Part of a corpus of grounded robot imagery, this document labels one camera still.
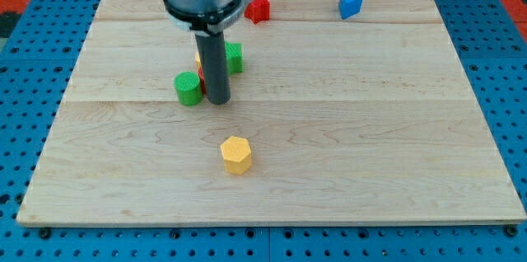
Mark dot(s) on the yellow hexagon block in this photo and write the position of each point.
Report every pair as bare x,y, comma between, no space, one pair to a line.
237,155

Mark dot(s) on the wooden board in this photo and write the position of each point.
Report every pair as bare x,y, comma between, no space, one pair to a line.
369,121

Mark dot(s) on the green cube block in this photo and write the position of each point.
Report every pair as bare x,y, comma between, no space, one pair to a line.
234,57

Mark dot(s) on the red block behind rod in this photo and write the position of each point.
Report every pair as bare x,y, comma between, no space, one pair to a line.
202,81

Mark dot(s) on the green cylinder block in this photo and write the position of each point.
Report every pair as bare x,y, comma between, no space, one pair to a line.
188,88

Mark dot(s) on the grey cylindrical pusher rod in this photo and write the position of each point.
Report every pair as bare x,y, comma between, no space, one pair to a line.
212,55

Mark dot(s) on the yellow block behind rod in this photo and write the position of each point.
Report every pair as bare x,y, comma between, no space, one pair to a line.
197,61

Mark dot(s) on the red star block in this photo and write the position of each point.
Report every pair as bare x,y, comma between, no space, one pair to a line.
257,11

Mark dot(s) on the blue triangle block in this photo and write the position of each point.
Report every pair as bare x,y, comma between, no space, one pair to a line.
348,8

